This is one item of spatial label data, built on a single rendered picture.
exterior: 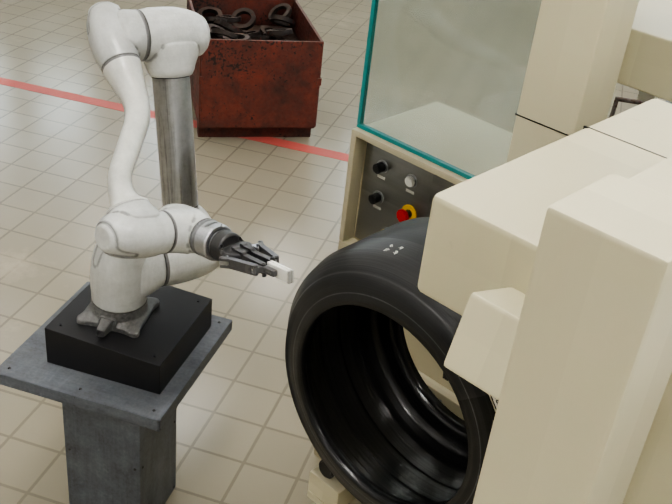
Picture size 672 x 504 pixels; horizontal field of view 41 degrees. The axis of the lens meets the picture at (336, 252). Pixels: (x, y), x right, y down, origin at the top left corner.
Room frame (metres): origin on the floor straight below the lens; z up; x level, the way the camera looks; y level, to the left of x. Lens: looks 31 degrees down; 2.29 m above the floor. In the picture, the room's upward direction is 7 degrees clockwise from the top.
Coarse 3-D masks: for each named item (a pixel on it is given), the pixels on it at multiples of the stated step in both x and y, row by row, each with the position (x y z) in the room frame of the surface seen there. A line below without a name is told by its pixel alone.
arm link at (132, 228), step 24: (120, 72) 2.10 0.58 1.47; (120, 96) 2.08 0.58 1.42; (144, 96) 2.08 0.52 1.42; (144, 120) 2.01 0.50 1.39; (120, 144) 1.92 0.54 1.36; (120, 168) 1.85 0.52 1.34; (120, 192) 1.79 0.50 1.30; (120, 216) 1.71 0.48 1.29; (144, 216) 1.74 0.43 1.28; (168, 216) 1.79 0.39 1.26; (96, 240) 1.69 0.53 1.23; (120, 240) 1.67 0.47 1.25; (144, 240) 1.70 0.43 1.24; (168, 240) 1.75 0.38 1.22
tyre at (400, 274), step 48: (384, 240) 1.43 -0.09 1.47; (336, 288) 1.38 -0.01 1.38; (384, 288) 1.31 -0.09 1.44; (288, 336) 1.45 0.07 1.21; (336, 336) 1.60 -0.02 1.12; (384, 336) 1.64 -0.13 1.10; (432, 336) 1.23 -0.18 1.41; (336, 384) 1.54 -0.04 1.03; (384, 384) 1.60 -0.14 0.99; (336, 432) 1.46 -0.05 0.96; (384, 432) 1.51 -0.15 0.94; (432, 432) 1.52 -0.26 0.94; (480, 432) 1.15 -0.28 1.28; (384, 480) 1.39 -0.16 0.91; (432, 480) 1.40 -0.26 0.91
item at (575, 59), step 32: (544, 0) 1.65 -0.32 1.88; (576, 0) 1.61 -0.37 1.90; (608, 0) 1.57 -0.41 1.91; (544, 32) 1.64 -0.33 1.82; (576, 32) 1.60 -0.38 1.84; (608, 32) 1.59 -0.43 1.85; (544, 64) 1.63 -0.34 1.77; (576, 64) 1.59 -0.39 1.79; (608, 64) 1.62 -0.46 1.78; (544, 96) 1.62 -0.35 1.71; (576, 96) 1.58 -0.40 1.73; (608, 96) 1.65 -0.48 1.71; (544, 128) 1.61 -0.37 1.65; (576, 128) 1.57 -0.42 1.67
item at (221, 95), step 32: (192, 0) 5.70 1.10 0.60; (224, 0) 5.76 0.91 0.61; (256, 0) 5.82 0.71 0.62; (288, 0) 5.88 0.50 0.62; (224, 32) 5.07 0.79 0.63; (256, 32) 5.49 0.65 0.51; (288, 32) 5.22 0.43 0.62; (224, 64) 4.91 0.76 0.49; (256, 64) 4.96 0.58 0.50; (288, 64) 5.01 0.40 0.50; (320, 64) 5.07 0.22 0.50; (192, 96) 5.24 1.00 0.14; (224, 96) 4.91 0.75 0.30; (256, 96) 4.96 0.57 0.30; (288, 96) 5.02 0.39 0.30; (224, 128) 5.00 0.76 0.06; (256, 128) 5.06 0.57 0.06; (288, 128) 5.11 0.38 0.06
